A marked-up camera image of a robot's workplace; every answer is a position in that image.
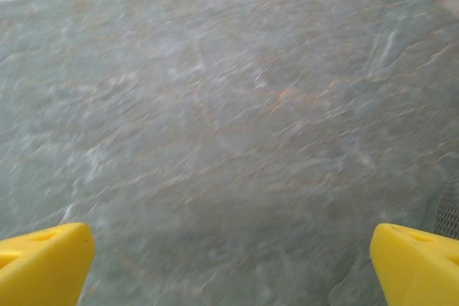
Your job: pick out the mesh waste bin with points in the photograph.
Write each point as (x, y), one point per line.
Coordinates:
(448, 213)

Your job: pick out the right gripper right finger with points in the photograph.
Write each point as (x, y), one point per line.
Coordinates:
(419, 270)

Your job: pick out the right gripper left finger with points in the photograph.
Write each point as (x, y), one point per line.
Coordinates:
(39, 270)

